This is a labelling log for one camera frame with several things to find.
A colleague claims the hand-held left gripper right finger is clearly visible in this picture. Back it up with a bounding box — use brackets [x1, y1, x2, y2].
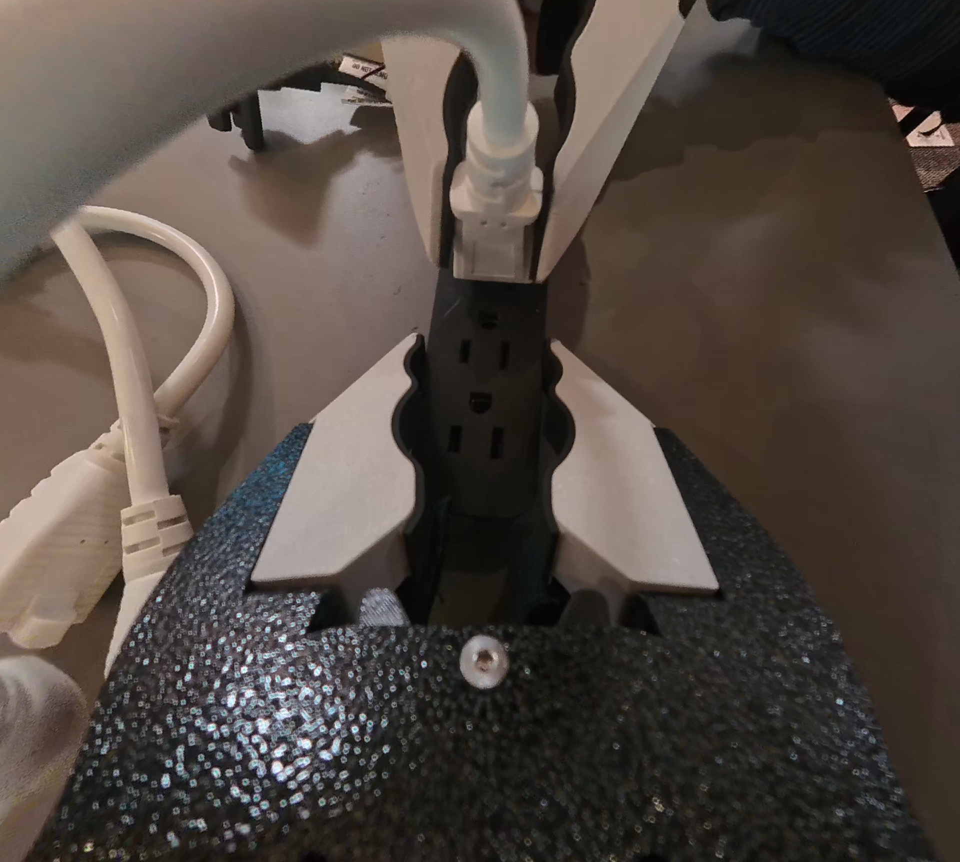
[536, 339, 723, 619]

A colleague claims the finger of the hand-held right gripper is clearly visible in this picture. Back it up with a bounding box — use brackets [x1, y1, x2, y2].
[534, 0, 706, 280]
[382, 37, 477, 272]

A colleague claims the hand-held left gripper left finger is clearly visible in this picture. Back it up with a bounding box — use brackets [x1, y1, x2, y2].
[249, 331, 429, 619]

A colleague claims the black power strip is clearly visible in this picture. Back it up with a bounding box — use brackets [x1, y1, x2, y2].
[420, 269, 552, 526]

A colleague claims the white short extension cord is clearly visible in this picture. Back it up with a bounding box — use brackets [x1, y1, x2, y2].
[51, 217, 190, 679]
[0, 0, 547, 280]
[0, 205, 237, 649]

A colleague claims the black desk clamp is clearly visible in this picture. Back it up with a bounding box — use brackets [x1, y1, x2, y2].
[208, 85, 270, 152]

